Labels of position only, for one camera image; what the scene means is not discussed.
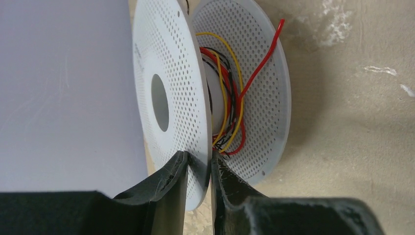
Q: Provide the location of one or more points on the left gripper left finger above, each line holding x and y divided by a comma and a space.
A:
155, 206

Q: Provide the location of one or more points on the white perforated cable spool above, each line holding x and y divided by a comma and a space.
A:
212, 79

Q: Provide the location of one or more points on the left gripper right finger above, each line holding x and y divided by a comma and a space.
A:
239, 209

